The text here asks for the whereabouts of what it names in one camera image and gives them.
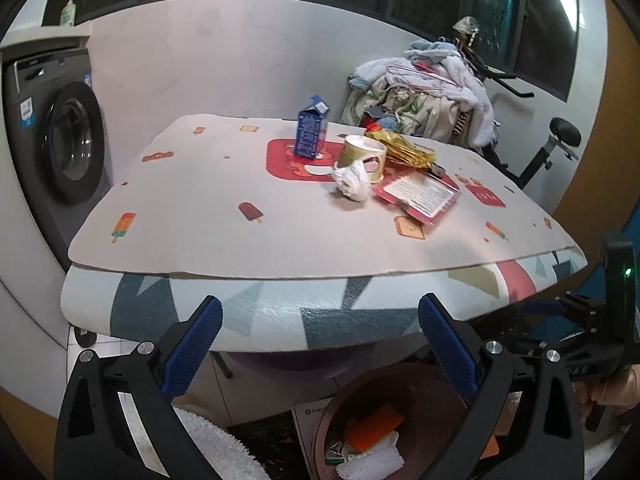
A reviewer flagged white foam fruit net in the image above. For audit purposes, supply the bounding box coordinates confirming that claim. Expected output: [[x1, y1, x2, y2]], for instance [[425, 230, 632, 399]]
[[335, 445, 405, 480]]

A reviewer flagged orange foam fruit net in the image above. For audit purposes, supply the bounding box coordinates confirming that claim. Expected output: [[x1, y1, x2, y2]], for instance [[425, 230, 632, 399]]
[[344, 404, 405, 453]]

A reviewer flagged green candy wrapper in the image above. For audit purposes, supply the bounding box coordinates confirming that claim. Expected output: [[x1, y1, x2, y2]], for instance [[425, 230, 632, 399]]
[[324, 441, 349, 466]]

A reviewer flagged red plastic blister package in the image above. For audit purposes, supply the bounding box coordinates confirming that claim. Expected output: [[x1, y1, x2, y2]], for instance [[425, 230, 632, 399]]
[[373, 170, 460, 226]]

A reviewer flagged white tissue ball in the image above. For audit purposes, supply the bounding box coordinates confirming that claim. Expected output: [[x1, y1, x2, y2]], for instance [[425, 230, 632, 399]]
[[331, 159, 371, 203]]

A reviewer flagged blue milk carton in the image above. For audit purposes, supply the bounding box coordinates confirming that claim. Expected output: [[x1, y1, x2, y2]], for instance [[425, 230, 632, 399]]
[[294, 94, 330, 159]]

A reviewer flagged brown round trash bin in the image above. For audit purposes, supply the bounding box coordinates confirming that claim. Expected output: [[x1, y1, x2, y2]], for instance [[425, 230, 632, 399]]
[[312, 363, 466, 479]]

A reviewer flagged person's foot in slipper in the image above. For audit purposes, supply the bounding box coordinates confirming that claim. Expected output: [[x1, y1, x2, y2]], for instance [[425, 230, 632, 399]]
[[573, 364, 639, 416]]

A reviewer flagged white fluffy rug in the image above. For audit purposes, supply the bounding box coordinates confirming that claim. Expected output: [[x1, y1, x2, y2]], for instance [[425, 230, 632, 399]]
[[175, 408, 270, 480]]

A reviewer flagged geometric-print foam mat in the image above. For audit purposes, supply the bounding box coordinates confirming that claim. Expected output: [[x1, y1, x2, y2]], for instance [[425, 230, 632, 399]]
[[61, 247, 587, 353]]

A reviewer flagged black exercise bike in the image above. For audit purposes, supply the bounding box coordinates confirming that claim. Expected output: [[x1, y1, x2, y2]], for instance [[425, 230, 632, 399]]
[[452, 15, 582, 190]]

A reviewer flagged pink cartoon-print play mat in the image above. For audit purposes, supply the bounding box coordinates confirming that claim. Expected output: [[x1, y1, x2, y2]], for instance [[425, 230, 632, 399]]
[[68, 114, 573, 280]]

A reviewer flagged gold foil wrapper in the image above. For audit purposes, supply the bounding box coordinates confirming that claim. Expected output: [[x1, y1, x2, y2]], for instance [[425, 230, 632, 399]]
[[364, 129, 436, 169]]

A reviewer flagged yellow paper cup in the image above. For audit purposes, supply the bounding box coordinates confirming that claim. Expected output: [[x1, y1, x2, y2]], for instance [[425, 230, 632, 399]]
[[336, 134, 387, 184]]

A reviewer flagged pile of clothes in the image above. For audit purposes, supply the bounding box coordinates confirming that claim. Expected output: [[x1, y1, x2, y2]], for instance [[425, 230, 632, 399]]
[[340, 39, 498, 151]]

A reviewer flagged black front-load washing machine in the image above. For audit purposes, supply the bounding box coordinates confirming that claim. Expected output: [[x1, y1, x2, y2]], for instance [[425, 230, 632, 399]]
[[2, 48, 111, 270]]

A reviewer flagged green soap dispenser bottle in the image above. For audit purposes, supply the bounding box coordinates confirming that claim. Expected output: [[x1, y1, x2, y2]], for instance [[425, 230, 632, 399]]
[[60, 0, 76, 27]]

